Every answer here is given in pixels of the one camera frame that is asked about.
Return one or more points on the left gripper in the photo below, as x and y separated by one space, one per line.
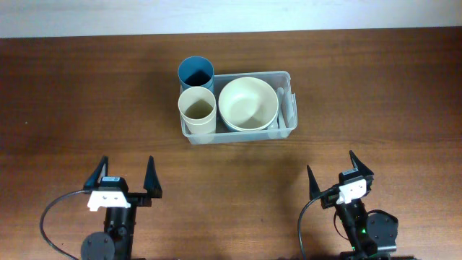
151 183

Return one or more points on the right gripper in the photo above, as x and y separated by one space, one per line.
368 175

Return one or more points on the white plastic spoon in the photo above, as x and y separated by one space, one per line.
285 99

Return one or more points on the white plastic fork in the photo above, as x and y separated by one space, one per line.
281 121

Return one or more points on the cream cup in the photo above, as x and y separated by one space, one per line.
197 105
205 128

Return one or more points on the blue bowl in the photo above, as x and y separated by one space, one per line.
227 127

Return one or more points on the cream bowl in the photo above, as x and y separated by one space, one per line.
256 122
245 96

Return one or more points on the blue cup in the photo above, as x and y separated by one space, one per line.
196 71

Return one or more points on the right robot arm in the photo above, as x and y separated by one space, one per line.
371 234

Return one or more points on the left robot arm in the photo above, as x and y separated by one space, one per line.
116 239

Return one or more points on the clear plastic storage container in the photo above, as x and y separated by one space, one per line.
276 79

